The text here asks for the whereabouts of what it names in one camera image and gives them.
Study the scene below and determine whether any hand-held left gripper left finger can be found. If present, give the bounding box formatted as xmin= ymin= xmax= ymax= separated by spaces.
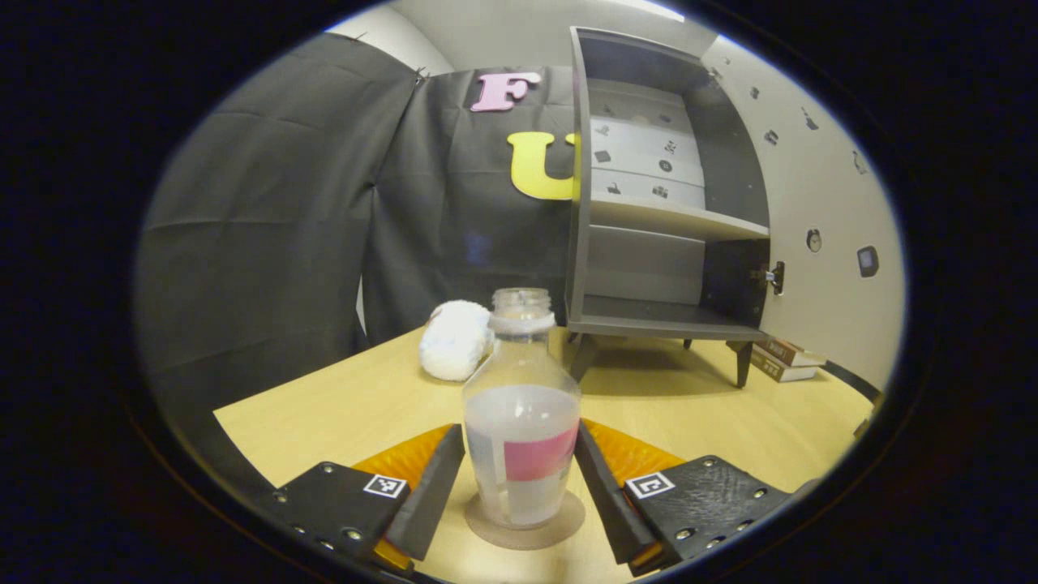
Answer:
xmin=272 ymin=423 xmax=467 ymax=573

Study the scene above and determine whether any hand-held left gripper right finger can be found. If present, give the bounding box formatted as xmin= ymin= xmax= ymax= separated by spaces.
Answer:
xmin=573 ymin=419 xmax=800 ymax=578

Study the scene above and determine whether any round brown coaster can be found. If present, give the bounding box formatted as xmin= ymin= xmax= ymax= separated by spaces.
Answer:
xmin=464 ymin=487 xmax=586 ymax=552

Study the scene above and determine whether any clear bottle with pink label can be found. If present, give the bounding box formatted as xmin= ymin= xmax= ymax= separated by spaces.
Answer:
xmin=461 ymin=287 xmax=582 ymax=530

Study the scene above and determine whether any grey cabinet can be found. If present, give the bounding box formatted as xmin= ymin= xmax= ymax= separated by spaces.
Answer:
xmin=565 ymin=26 xmax=771 ymax=389

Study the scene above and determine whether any white cabinet door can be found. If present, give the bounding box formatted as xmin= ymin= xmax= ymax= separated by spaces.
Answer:
xmin=701 ymin=34 xmax=907 ymax=392

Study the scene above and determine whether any metal cabinet hinge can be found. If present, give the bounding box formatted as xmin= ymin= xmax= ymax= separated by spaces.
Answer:
xmin=750 ymin=260 xmax=786 ymax=296

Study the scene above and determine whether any white fluffy plush toy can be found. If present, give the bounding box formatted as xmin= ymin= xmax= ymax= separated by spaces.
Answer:
xmin=418 ymin=300 xmax=495 ymax=383

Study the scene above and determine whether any brown book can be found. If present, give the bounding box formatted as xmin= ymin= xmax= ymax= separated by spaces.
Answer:
xmin=754 ymin=338 xmax=828 ymax=367

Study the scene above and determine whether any black backdrop cloth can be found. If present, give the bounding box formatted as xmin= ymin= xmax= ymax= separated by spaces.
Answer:
xmin=134 ymin=32 xmax=578 ymax=496

